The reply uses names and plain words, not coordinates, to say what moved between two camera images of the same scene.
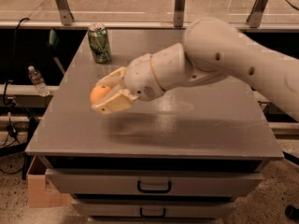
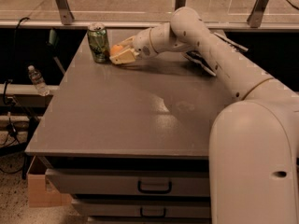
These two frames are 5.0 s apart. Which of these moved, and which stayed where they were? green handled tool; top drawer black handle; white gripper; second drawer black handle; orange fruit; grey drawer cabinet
Moved: white gripper; orange fruit
Stayed: green handled tool; grey drawer cabinet; second drawer black handle; top drawer black handle
